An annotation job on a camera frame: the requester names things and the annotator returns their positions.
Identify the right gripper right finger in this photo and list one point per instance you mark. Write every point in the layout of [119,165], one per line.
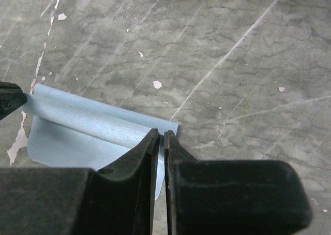
[231,196]

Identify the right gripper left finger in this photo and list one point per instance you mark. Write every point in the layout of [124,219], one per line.
[117,199]

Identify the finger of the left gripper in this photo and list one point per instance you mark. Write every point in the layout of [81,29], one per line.
[11,98]

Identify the light blue cleaning cloth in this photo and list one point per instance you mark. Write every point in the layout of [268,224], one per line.
[73,131]

